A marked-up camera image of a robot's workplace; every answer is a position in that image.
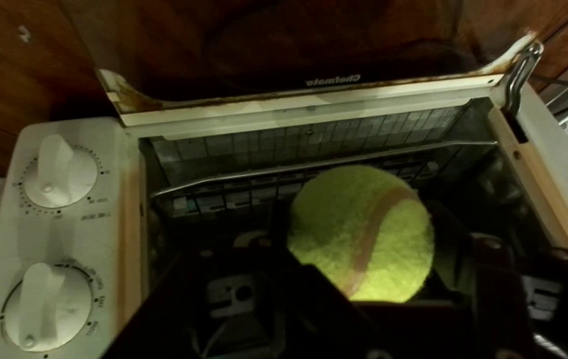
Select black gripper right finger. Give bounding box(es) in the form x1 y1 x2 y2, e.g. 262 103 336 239
428 197 533 359

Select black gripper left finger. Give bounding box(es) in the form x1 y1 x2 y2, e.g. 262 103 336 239
99 197 298 359

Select yellow-green tennis ball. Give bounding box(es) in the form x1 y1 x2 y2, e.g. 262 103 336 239
286 163 436 304

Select white toaster oven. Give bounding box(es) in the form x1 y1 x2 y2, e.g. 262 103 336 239
0 27 568 359

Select metal wire oven rack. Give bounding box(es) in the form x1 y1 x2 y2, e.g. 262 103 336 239
147 105 499 225

